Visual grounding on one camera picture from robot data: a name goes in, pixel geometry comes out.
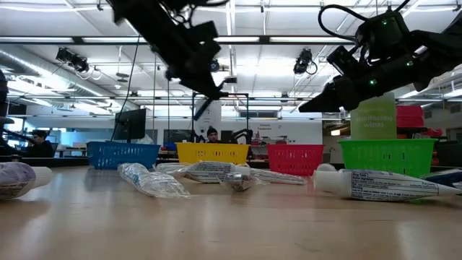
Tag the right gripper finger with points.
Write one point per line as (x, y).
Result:
(321, 101)

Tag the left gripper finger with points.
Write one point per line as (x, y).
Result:
(202, 108)

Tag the white packet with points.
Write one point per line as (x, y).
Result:
(213, 171)

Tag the plastic-wrapped toothbrush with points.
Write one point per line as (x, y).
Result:
(278, 177)
(169, 168)
(151, 182)

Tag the small clear foil packet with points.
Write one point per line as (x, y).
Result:
(240, 181)

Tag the large white toothpaste tube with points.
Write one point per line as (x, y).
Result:
(379, 186)

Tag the purple and white tube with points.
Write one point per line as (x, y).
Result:
(18, 178)

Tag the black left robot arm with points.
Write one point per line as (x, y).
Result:
(137, 14)

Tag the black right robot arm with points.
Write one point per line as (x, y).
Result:
(444, 39)

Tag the black background robot arm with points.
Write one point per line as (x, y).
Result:
(245, 134)

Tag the person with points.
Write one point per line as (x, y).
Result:
(212, 135)
(39, 146)

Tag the green disinfecting wipes canister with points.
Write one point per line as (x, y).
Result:
(373, 122)

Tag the red storage bin stack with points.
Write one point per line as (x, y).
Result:
(409, 115)

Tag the yellow plastic basket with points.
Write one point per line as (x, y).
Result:
(213, 153)

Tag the red plastic basket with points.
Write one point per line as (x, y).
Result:
(294, 159)

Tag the black background monitor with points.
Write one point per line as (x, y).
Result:
(130, 124)

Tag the black overhead light bar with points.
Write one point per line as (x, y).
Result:
(265, 39)

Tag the green plastic basket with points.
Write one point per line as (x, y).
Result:
(388, 157)

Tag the blue plastic basket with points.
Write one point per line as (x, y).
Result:
(119, 157)

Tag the black ceiling-mounted camera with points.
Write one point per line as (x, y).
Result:
(74, 60)
(302, 63)
(215, 65)

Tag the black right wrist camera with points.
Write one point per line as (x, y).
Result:
(343, 59)

